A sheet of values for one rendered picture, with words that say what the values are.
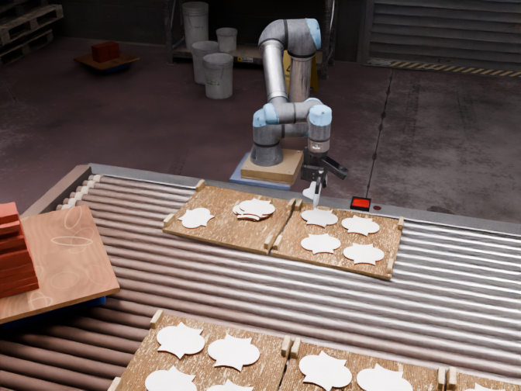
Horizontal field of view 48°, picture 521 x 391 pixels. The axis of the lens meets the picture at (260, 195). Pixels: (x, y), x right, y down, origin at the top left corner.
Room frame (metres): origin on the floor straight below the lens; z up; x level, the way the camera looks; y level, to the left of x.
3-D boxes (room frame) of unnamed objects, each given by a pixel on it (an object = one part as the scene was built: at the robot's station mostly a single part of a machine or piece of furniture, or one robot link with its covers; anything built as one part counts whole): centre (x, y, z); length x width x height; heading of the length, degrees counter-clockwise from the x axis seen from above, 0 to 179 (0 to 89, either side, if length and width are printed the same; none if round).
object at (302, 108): (1.97, -0.18, 1.32); 0.11 x 0.11 x 0.08; 5
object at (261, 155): (2.37, -0.03, 0.97); 0.15 x 0.15 x 0.10
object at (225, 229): (1.88, 0.11, 0.93); 0.41 x 0.35 x 0.02; 70
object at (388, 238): (1.75, -0.29, 0.93); 0.41 x 0.35 x 0.02; 71
